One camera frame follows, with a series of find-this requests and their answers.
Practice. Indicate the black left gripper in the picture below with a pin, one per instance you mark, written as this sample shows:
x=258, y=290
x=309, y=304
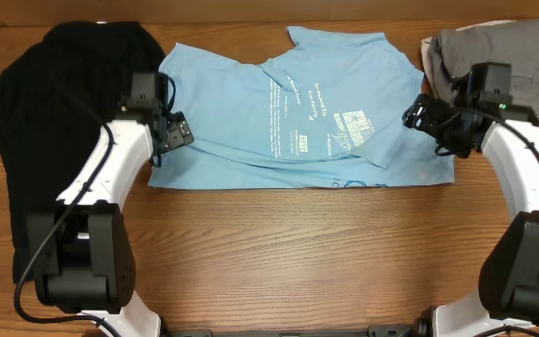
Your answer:
x=178, y=131

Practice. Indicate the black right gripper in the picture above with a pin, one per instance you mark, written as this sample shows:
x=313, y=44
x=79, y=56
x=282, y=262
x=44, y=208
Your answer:
x=433, y=109

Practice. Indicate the light blue t-shirt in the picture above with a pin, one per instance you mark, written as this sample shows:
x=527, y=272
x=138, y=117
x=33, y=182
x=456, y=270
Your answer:
x=327, y=113

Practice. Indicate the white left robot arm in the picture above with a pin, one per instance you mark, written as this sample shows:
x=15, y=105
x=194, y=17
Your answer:
x=82, y=267

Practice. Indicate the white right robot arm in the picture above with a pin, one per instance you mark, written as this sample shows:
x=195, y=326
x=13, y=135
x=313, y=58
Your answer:
x=507, y=295

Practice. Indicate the grey folded shorts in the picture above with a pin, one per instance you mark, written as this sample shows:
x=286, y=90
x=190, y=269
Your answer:
x=522, y=51

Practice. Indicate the black t-shirt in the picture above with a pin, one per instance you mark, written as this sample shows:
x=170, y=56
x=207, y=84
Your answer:
x=47, y=97

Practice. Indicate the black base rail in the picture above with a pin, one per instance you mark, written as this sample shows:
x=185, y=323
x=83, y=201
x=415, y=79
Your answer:
x=371, y=331

